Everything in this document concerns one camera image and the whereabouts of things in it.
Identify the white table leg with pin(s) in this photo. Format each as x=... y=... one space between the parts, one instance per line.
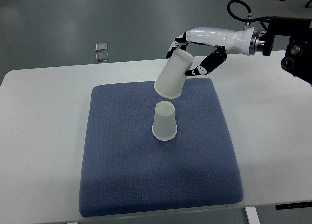
x=252 y=215

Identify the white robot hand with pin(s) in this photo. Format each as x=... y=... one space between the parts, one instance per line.
x=243 y=41

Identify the white paper cup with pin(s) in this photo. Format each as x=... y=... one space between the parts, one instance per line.
x=172 y=78
x=164 y=125

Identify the black table control panel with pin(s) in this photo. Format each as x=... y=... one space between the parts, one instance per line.
x=293 y=206

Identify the blue fabric cushion pad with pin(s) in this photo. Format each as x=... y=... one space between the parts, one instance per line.
x=125 y=169

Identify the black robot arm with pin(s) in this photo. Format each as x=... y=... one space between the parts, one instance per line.
x=298 y=55

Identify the black tripod leg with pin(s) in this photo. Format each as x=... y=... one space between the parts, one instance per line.
x=308 y=4

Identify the upper metal floor plate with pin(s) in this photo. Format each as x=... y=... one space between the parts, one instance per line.
x=101 y=47

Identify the white paper cup on cushion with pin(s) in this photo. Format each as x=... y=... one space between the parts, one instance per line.
x=164 y=125

